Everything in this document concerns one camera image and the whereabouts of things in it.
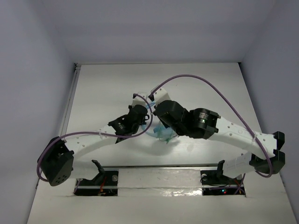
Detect light blue headphones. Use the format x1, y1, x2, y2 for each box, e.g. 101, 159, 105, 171
141, 116, 177, 144

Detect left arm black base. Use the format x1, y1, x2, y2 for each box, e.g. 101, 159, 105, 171
73, 160, 119, 196

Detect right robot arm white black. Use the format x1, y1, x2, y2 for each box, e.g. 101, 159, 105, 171
154, 100, 285, 183

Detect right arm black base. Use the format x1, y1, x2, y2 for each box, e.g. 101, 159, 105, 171
200, 160, 246, 196

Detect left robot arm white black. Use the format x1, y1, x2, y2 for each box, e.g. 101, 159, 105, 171
37, 105, 150, 187

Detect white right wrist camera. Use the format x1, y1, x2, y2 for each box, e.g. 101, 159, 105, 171
149, 87, 171, 105

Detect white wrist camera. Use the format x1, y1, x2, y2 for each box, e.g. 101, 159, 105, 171
149, 87, 171, 105
131, 92, 147, 107

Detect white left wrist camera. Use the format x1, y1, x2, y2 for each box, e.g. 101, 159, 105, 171
131, 92, 147, 107

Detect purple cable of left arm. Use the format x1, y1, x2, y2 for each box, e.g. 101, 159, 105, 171
36, 93, 154, 183

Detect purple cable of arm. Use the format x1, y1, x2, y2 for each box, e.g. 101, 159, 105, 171
148, 74, 274, 178
36, 93, 154, 183

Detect metal rail with silver tape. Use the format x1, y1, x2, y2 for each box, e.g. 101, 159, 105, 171
106, 168, 206, 196

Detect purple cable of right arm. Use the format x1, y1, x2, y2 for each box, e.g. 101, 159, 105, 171
148, 74, 274, 178

